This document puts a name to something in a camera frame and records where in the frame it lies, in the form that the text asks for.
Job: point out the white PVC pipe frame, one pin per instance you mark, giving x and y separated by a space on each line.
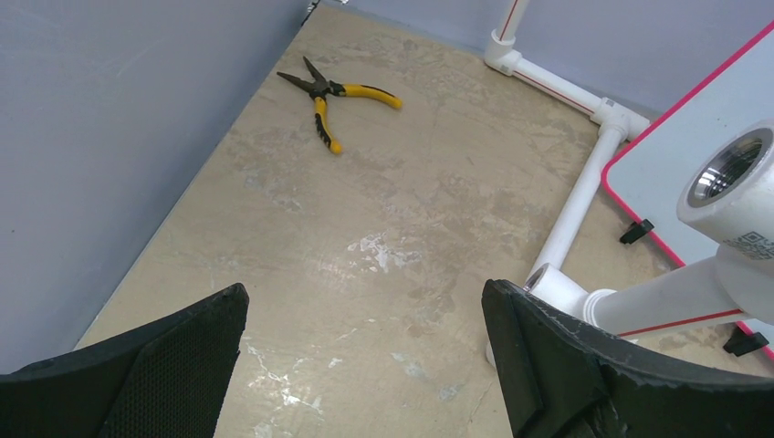
618 128

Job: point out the black whiteboard foot clip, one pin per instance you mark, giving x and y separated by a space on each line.
636 231
741 343

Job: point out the pink-rimmed whiteboard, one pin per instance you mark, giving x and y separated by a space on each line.
703 176

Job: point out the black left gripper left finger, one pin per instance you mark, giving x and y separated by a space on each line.
167 378

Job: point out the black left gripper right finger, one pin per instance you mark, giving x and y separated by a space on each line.
562 377

